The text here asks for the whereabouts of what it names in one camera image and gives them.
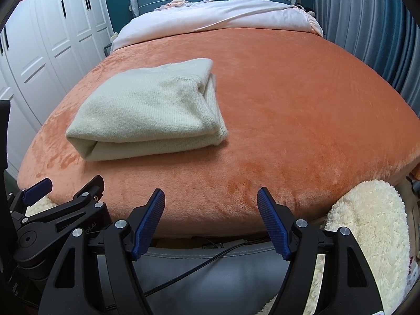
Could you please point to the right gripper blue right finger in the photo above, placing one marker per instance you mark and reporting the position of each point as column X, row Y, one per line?
column 278, row 220

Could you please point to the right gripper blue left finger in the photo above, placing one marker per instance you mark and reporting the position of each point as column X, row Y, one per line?
column 144, row 222

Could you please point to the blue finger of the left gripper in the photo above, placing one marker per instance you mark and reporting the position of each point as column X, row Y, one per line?
column 36, row 192
column 83, row 203

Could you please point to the cream knit cardigan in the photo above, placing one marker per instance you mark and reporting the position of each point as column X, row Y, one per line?
column 150, row 110

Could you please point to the white fluffy rug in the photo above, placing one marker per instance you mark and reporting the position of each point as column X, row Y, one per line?
column 358, row 263

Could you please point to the orange plush bed blanket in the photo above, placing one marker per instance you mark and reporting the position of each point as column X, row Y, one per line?
column 306, row 119

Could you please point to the white wardrobe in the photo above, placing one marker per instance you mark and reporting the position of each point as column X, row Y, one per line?
column 47, row 47

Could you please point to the pink white duvet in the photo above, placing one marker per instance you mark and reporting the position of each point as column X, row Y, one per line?
column 207, row 16

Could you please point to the grey blue curtain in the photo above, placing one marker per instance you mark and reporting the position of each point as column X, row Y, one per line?
column 381, row 33

